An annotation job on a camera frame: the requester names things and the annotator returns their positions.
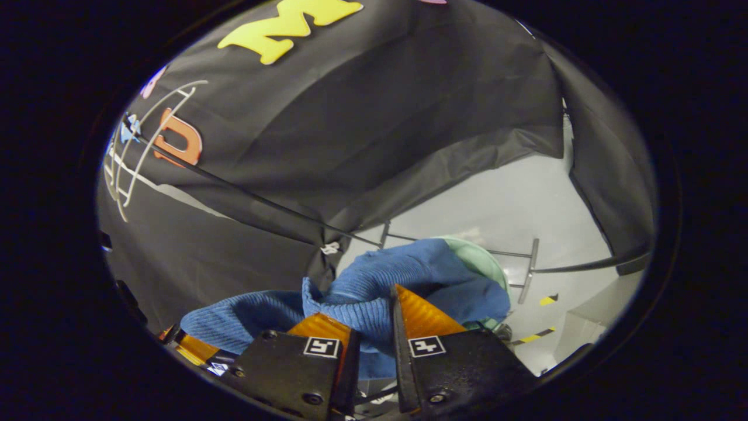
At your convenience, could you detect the white box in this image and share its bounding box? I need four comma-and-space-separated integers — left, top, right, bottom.
552, 275, 643, 363

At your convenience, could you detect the black clothes rack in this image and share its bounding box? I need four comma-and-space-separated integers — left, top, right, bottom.
122, 114, 539, 306

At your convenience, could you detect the white clothes hanger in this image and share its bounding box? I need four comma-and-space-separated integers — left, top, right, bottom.
104, 80, 208, 223
114, 88, 196, 205

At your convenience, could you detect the thin black strap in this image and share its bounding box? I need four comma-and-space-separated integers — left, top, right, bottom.
351, 383, 401, 410

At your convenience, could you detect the blue shirt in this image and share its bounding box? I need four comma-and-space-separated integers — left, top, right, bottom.
180, 238, 511, 379

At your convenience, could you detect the green laundry hamper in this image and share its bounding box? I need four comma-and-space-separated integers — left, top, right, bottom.
438, 236, 510, 331

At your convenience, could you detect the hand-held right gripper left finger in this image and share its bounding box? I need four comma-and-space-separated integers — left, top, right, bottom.
219, 313, 362, 421

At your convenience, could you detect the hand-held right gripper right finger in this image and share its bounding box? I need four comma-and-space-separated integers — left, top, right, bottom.
390, 284, 538, 416

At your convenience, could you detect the black backdrop cloth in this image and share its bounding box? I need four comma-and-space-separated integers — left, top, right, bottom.
96, 0, 658, 334

